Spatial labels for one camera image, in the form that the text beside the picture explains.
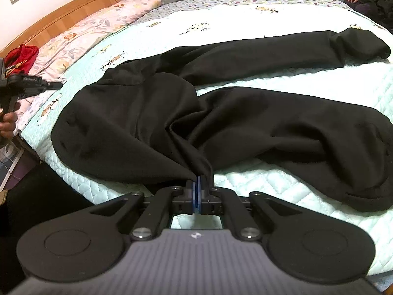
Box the person's left hand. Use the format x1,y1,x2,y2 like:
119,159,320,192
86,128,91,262
0,103,21,137

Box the bee print quilt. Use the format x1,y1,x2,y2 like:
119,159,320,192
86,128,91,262
23,4,393,277

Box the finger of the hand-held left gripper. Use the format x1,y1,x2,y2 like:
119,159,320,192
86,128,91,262
41,80,63,91

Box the red cloth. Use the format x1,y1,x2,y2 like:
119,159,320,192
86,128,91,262
4,44,40,71

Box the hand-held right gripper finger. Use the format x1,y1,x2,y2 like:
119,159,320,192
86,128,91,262
198,175,303,242
89,180,197,242

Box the black pants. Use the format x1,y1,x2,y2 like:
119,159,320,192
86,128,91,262
51,28,393,212

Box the pink floral pillow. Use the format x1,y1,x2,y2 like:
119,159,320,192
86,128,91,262
31,0,163,82

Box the wooden headboard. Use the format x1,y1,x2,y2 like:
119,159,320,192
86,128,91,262
0,0,123,57

